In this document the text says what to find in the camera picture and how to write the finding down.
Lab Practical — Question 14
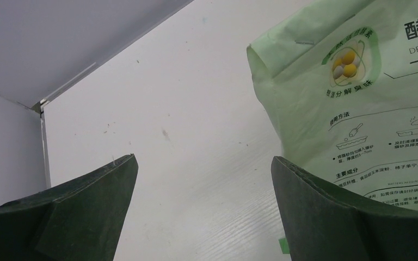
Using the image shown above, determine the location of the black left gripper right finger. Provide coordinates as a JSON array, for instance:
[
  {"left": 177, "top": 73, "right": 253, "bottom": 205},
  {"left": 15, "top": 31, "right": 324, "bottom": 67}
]
[{"left": 271, "top": 156, "right": 418, "bottom": 260}]

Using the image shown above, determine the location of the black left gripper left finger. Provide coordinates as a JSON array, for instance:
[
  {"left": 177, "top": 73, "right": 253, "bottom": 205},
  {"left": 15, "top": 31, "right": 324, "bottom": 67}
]
[{"left": 0, "top": 154, "right": 139, "bottom": 260}]

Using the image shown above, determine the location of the green cat litter bag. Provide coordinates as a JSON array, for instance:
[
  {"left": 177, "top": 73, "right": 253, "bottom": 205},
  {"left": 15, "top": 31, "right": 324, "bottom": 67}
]
[{"left": 247, "top": 1, "right": 418, "bottom": 211}]

